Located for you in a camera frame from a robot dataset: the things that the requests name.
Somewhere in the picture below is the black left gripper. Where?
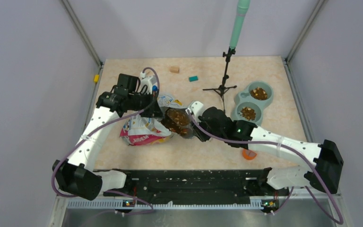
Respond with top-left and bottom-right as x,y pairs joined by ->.
128,90 -> 165,118

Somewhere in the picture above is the pink pet food bag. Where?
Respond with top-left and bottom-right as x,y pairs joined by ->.
119,93 -> 194,146

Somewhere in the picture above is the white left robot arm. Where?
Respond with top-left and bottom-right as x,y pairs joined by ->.
51,74 -> 163,201

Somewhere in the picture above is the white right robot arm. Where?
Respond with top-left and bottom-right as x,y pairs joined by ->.
185,101 -> 344,195

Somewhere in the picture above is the teal double pet bowl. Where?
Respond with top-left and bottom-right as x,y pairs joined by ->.
231,81 -> 274,126

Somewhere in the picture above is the black tripod stand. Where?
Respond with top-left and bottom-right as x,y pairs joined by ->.
202,47 -> 237,113

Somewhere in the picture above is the light wooden block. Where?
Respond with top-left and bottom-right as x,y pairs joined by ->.
169,66 -> 180,73

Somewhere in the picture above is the orange semicircle toy block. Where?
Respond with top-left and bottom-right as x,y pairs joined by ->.
242,149 -> 257,160

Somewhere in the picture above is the teal rectangular block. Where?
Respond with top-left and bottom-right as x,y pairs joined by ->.
188,76 -> 199,82

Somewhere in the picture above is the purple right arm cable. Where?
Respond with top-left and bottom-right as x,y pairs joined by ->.
186,108 -> 344,226

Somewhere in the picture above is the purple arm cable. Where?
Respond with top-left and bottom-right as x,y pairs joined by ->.
186,108 -> 344,226
50,67 -> 161,216

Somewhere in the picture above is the yellow clip on frame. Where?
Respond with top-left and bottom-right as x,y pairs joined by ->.
94,74 -> 100,83

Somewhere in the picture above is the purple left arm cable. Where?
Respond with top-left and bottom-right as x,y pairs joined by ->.
50,67 -> 161,216

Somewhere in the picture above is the aluminium frame rail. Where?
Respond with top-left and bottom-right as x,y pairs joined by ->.
56,177 -> 342,210

